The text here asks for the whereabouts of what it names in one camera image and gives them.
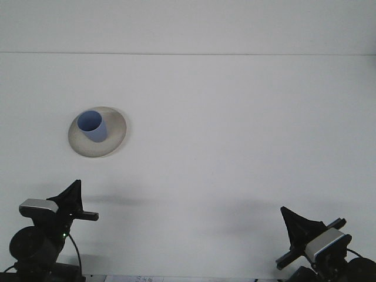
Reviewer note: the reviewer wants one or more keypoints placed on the pale blue cup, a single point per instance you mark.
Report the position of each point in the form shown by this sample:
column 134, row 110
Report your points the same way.
column 97, row 135

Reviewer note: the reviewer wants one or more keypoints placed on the pale round plate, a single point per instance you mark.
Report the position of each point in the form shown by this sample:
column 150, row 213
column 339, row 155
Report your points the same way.
column 114, row 144

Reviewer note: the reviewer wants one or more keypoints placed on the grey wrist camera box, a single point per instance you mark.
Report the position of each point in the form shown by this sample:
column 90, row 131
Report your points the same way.
column 36, row 205
column 324, row 243

